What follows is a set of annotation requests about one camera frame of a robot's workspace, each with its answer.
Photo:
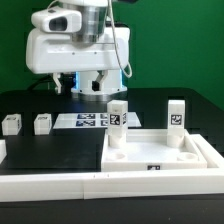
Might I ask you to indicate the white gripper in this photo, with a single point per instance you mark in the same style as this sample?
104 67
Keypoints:
58 53

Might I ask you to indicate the white square tabletop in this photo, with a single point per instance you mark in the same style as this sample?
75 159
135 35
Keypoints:
147 149

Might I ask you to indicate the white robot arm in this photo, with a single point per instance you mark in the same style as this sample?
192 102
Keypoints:
80 37

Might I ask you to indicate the white marker sheet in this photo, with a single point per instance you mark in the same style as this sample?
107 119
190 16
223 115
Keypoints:
81 120

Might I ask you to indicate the white U-shaped obstacle fence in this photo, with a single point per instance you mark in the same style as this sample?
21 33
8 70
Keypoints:
42 187

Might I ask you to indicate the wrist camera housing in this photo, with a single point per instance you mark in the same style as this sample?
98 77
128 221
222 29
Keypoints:
57 20

